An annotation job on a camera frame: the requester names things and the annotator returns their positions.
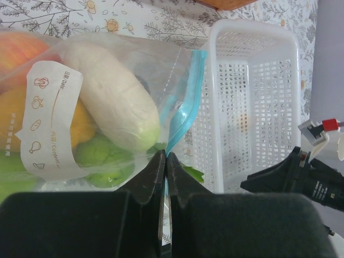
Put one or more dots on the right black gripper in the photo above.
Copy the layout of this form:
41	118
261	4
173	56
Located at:
299	174

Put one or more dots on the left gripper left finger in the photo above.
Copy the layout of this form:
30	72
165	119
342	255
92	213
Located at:
121	223

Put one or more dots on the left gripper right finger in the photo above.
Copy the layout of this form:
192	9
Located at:
205	224

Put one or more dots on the green lime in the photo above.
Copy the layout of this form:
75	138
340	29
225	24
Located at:
107	165

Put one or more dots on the white radish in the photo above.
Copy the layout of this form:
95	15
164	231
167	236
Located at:
142	98

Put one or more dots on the clear zip top bag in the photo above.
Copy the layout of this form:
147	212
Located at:
54	162

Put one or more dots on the yellow mango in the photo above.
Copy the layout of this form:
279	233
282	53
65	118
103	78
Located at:
51	114

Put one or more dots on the peach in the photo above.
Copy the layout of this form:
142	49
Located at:
18	49

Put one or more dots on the green apple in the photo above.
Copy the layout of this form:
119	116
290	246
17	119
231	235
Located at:
14	176

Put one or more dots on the white cup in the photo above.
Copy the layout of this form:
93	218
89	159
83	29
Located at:
339	147

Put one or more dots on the white plastic basket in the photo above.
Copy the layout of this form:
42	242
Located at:
249	110

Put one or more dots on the orange plastic tub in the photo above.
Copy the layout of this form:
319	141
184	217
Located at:
228	5

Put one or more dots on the floral table mat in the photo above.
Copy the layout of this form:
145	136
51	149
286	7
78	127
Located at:
186	23

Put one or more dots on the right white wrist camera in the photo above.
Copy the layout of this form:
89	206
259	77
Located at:
315	135

